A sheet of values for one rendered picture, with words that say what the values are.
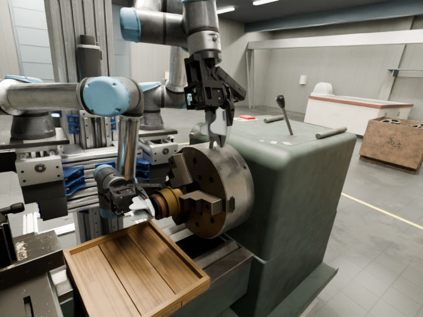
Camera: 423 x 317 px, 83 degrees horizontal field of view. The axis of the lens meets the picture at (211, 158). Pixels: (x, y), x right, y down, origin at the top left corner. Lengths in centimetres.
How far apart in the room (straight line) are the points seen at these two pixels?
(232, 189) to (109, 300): 43
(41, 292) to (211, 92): 58
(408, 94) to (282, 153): 996
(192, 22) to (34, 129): 78
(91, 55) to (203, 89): 81
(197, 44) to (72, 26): 87
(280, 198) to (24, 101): 86
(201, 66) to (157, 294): 60
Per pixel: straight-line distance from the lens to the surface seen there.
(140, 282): 79
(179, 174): 78
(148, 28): 68
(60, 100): 89
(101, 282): 82
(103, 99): 79
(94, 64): 127
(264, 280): 98
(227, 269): 86
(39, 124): 116
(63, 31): 134
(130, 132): 96
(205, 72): 57
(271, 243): 88
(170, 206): 72
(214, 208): 69
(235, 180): 72
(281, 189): 77
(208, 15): 60
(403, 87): 1070
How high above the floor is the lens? 146
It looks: 20 degrees down
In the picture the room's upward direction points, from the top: 5 degrees clockwise
